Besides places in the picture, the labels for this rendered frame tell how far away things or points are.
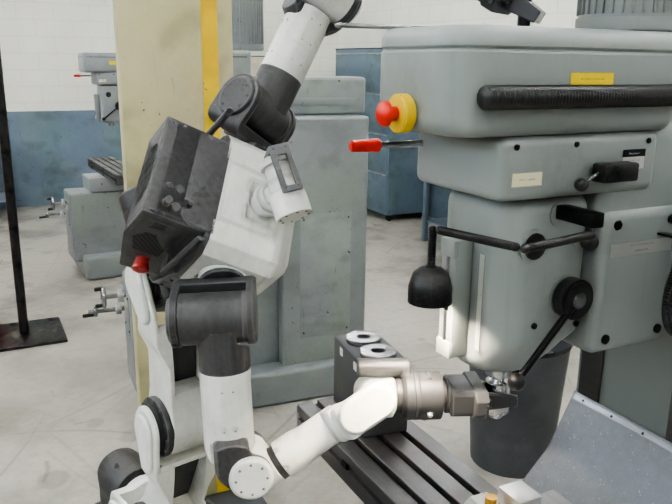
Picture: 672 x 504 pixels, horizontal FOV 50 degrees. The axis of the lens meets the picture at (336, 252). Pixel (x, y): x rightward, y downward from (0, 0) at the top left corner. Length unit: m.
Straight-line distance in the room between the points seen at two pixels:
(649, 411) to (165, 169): 1.09
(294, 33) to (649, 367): 0.99
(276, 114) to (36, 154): 8.69
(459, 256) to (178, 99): 1.75
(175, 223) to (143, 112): 1.53
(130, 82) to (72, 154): 7.38
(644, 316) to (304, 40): 0.83
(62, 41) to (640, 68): 9.14
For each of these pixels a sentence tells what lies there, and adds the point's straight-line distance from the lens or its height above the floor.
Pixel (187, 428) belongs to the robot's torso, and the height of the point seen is 1.03.
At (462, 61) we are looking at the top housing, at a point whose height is 1.84.
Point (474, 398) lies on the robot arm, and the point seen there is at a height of 1.25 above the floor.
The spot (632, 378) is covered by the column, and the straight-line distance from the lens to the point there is 1.68.
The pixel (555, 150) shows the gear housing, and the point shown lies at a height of 1.71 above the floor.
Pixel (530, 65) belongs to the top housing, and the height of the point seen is 1.83.
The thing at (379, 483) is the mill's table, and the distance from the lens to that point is 1.67.
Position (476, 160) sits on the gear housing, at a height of 1.69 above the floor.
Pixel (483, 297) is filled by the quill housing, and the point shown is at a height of 1.46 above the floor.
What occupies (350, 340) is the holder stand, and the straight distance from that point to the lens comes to 1.88.
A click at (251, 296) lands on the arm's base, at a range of 1.24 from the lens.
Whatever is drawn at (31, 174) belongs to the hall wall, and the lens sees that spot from 10.09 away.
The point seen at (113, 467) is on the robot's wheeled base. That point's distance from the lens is 2.19.
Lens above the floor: 1.84
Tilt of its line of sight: 15 degrees down
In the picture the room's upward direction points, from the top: 1 degrees clockwise
